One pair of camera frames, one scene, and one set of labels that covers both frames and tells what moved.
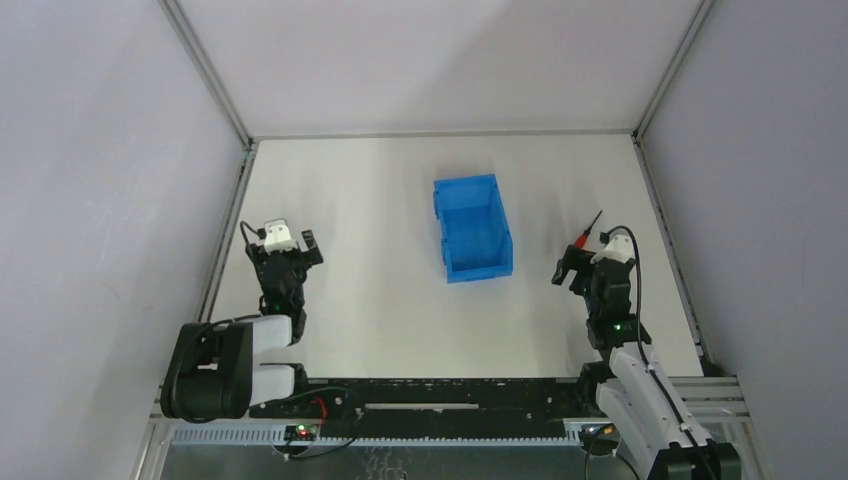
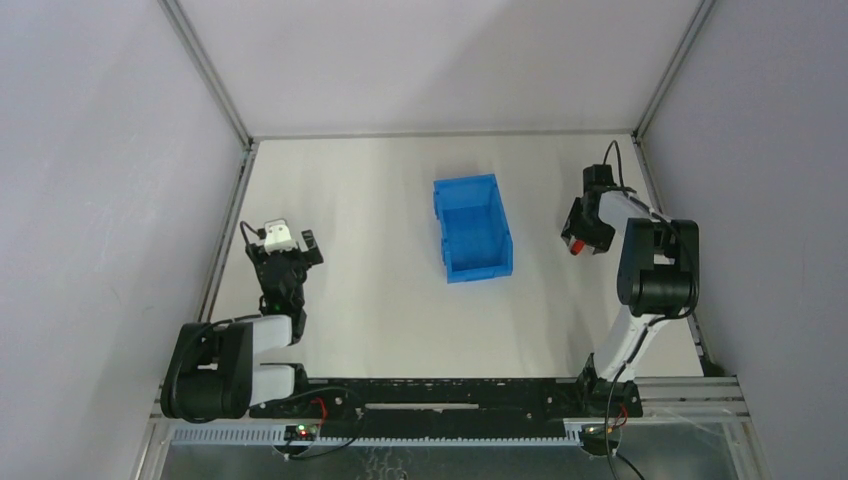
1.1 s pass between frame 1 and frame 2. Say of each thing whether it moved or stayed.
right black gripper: moved
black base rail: stayed
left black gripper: stayed
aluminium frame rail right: stayed
